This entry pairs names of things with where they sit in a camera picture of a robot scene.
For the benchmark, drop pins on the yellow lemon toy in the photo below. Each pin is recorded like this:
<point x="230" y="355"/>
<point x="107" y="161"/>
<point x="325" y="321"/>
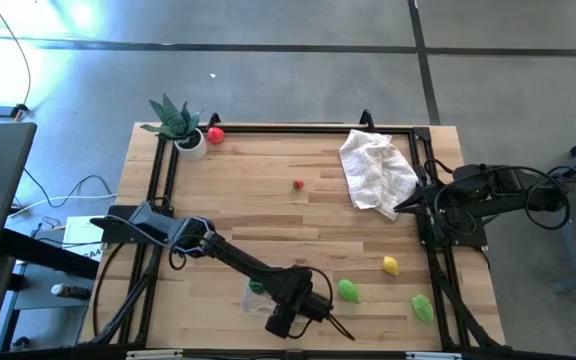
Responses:
<point x="391" y="265"/>

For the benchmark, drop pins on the dark bottle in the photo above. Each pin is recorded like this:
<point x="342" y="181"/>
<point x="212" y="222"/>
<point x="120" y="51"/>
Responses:
<point x="70" y="291"/>

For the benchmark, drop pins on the green leafy vegetable toy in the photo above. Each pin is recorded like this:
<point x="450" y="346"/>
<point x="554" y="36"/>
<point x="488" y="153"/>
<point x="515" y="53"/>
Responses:
<point x="423" y="308"/>

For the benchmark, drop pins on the small red strawberry toy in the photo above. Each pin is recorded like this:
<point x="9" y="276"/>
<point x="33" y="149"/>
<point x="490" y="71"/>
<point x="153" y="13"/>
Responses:
<point x="298" y="185"/>

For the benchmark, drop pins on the white box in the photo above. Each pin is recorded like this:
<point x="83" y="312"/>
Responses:
<point x="83" y="237"/>

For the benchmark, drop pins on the white checked cloth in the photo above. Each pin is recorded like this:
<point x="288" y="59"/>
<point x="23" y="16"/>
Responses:
<point x="378" y="170"/>

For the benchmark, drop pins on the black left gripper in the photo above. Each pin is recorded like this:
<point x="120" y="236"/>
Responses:
<point x="313" y="307"/>

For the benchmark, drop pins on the green striped watermelon toy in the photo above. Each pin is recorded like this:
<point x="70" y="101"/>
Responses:
<point x="256" y="287"/>

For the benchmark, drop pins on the green textured round toy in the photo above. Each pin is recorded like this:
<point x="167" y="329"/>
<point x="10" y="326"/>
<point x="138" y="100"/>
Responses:
<point x="348" y="291"/>

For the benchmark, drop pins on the red apple toy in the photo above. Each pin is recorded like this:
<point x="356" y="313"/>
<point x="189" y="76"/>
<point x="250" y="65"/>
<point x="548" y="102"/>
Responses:
<point x="216" y="135"/>

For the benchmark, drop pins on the potted plant white pot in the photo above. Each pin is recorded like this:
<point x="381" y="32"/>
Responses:
<point x="175" y="125"/>

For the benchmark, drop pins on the clear plastic container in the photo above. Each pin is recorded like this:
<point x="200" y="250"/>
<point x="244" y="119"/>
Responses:
<point x="253" y="307"/>

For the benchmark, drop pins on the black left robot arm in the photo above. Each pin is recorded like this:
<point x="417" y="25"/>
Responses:
<point x="248" y="260"/>

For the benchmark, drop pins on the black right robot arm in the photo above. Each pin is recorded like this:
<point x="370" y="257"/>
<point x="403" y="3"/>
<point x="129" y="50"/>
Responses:
<point x="498" y="195"/>

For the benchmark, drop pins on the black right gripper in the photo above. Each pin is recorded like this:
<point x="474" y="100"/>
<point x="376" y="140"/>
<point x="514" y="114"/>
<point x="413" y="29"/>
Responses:
<point x="443" y="200"/>

